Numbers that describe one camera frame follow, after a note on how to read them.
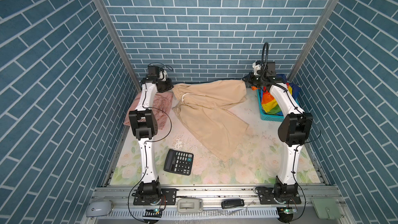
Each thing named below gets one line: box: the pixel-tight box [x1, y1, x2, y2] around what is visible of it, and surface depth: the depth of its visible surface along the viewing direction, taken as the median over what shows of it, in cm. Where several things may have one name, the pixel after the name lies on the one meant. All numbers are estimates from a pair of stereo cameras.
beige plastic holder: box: [176, 198, 204, 213], surface depth 70 cm
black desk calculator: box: [163, 148, 194, 176], surface depth 84 cm
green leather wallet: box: [310, 197, 342, 220], surface depth 72 cm
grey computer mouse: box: [86, 200, 115, 218], surface depth 67 cm
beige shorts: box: [171, 79, 249, 163], surface depth 103 cm
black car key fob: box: [220, 198, 245, 209], surface depth 71 cm
